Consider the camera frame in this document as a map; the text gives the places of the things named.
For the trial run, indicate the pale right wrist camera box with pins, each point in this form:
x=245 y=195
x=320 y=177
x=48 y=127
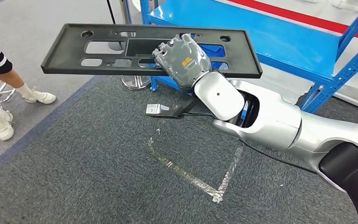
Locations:
x=154 y=108

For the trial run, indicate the black plastic panel part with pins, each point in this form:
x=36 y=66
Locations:
x=67 y=46

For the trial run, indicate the red barrier belt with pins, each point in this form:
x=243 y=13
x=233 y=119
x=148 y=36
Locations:
x=305 y=18

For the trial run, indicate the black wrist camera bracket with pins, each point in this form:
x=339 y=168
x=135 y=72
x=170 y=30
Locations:
x=179 y=109

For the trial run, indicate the blue metal shelf rack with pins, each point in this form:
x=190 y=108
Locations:
x=274 y=34

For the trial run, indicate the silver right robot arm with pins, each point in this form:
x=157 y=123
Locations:
x=274 y=123

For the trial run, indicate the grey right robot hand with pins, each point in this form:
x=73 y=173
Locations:
x=182 y=61

